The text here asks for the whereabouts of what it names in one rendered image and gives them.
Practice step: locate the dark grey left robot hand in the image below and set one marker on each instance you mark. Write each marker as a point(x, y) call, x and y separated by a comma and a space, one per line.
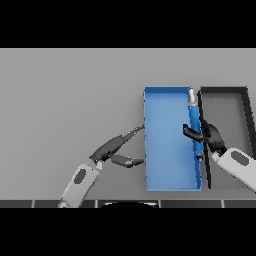
point(110, 147)

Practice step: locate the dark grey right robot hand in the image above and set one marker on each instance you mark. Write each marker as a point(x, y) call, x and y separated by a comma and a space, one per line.
point(212, 136)

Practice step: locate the blue pipe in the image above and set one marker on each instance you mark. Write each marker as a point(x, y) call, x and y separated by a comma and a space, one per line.
point(194, 119)

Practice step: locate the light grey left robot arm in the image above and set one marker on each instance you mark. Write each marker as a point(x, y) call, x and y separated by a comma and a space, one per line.
point(79, 182)

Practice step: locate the dark grey bin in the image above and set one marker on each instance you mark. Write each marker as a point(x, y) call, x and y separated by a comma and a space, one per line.
point(226, 110)

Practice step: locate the blue bin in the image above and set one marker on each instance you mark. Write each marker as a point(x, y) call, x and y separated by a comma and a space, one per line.
point(168, 140)

